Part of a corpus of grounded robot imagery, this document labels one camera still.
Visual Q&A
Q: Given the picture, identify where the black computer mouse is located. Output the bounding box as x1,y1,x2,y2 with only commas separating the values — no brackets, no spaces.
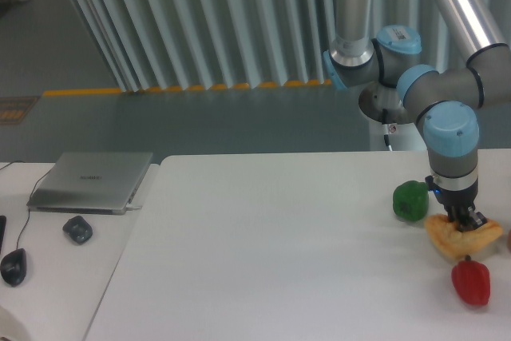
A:
1,248,27,287

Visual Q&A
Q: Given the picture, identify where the red bell pepper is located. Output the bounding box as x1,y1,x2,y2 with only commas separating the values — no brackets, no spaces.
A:
451,255,491,306

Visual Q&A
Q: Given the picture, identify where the black mouse cable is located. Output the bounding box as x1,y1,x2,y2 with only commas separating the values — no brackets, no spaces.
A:
0,161,54,252

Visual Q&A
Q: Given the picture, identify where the robot base cable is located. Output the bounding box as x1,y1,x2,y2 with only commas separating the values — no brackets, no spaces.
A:
381,107,397,153

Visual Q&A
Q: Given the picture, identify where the green bell pepper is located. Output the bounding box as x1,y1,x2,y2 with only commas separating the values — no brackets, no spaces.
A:
392,180,429,222

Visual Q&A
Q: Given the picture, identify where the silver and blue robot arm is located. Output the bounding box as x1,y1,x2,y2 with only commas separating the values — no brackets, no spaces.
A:
323,0,510,232

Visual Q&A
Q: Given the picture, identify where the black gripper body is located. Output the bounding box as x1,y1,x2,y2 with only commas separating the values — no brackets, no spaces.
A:
426,176,478,220

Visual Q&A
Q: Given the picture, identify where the silver closed laptop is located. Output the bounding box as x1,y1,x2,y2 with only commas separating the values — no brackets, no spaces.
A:
27,152,153,215

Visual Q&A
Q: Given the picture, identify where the white laptop cable plug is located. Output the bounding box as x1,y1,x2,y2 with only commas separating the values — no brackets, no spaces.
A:
126,204,142,212

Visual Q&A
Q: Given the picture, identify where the round silver robot base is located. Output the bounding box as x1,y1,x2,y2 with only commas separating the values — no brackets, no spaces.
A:
358,81,413,125

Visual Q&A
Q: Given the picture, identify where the black earbuds case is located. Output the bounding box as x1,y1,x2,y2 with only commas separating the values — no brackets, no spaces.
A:
62,216,93,245

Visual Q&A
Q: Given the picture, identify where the black keyboard edge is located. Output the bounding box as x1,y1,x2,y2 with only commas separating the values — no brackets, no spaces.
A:
0,215,7,252

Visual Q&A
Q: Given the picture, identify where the triangular golden bread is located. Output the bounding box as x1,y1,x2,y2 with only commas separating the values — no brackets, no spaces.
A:
424,214,504,260

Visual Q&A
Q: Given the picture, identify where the white object at bottom left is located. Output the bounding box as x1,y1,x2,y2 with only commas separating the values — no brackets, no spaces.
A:
0,307,31,341

